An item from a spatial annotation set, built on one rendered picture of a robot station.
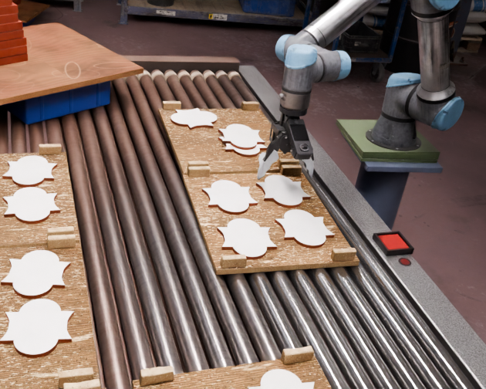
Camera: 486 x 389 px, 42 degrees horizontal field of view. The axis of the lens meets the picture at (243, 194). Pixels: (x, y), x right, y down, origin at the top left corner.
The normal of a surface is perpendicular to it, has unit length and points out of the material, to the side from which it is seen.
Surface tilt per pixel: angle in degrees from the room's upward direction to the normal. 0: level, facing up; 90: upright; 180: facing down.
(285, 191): 0
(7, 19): 90
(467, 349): 0
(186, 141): 0
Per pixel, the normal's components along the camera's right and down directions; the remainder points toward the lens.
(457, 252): 0.13, -0.84
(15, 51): 0.72, 0.44
